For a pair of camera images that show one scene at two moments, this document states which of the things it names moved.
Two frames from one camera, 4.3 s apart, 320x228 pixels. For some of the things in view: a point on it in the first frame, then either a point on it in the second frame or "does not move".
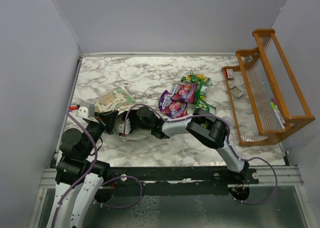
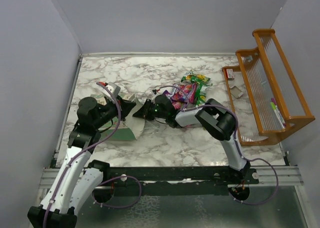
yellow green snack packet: (196, 78) does not move
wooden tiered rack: (266, 104) does not move
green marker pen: (274, 108) does not move
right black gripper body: (135, 121) → (153, 112)
